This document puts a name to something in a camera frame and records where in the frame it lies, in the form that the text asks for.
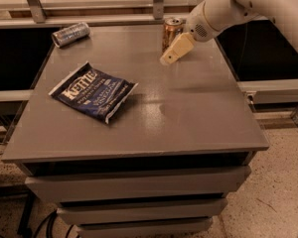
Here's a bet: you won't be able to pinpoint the blue Kettle chips bag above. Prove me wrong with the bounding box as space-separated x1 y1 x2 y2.
49 61 137 124

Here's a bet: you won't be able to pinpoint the black floor cables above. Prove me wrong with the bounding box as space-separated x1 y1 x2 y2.
0 208 77 238

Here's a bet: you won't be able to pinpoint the bottom grey drawer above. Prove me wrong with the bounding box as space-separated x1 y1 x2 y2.
76 218 213 238

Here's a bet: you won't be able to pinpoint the metal window frame rail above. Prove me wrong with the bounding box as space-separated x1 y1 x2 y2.
0 0 204 23

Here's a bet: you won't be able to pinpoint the grey drawer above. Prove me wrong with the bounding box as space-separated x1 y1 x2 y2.
26 166 251 202
76 218 213 238
58 198 227 225

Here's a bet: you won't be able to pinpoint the top grey drawer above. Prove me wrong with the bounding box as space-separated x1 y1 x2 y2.
26 166 251 202

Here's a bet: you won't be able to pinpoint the silver can lying down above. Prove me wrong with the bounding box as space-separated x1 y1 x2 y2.
52 22 90 48

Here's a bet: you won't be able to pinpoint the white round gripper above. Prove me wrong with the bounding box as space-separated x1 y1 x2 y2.
160 2 219 65

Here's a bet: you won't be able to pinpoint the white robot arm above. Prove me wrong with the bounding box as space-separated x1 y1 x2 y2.
160 0 298 65

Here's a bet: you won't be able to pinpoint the middle grey drawer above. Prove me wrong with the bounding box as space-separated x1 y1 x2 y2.
58 198 227 225

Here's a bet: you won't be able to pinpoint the orange soda can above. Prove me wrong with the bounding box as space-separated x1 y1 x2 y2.
162 17 183 52

